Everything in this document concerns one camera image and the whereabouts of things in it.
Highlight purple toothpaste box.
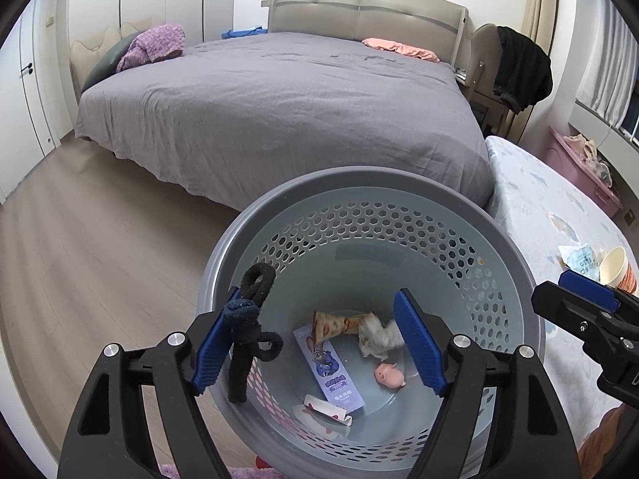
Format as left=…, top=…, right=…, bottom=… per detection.
left=292, top=325, right=365, bottom=414

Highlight blue cloth on bed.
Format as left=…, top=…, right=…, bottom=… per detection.
left=221, top=26, right=268, bottom=40

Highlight clothes in pink box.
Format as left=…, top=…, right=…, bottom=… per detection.
left=564, top=134, right=613, bottom=188

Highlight grey bed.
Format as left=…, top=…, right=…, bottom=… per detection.
left=75, top=32, right=495, bottom=210

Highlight purple knitted blanket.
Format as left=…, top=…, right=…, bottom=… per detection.
left=116, top=24, right=185, bottom=73

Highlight white door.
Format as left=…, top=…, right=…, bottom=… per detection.
left=0, top=1, right=55, bottom=200

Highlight black jacket on chair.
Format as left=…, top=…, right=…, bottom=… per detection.
left=493, top=26, right=554, bottom=115

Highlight light blue wipes packet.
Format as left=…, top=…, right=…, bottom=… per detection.
left=558, top=243, right=605, bottom=281

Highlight grey perforated trash basket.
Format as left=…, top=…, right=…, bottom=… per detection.
left=198, top=166, right=545, bottom=478

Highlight red patterned snack wrapper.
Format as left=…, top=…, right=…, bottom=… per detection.
left=312, top=310, right=362, bottom=345

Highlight beige padded headboard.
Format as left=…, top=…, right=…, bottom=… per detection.
left=268, top=0, right=468, bottom=66

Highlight pink garment on bed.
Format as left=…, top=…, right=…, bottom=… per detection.
left=362, top=38, right=440, bottom=63

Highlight pink storage box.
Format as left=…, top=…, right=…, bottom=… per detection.
left=543, top=128, right=622, bottom=218

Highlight blue patterned table blanket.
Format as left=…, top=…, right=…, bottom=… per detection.
left=485, top=135, right=631, bottom=445

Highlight dark green cushion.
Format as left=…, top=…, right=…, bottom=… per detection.
left=81, top=32, right=140, bottom=92

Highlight person's right hand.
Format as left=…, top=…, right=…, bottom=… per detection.
left=578, top=403, right=637, bottom=479

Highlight pink rubber pig toy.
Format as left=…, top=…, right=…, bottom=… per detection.
left=374, top=362, right=406, bottom=389

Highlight white curtain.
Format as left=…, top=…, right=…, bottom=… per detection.
left=576, top=0, right=638, bottom=129

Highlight white tissue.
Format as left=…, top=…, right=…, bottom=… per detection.
left=359, top=314, right=405, bottom=361

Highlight red white paper cup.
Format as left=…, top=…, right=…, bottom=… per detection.
left=599, top=247, right=638, bottom=294

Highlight black hair tie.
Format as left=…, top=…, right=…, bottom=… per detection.
left=221, top=261, right=285, bottom=405

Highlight beige chair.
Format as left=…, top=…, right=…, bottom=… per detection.
left=456, top=23, right=532, bottom=144

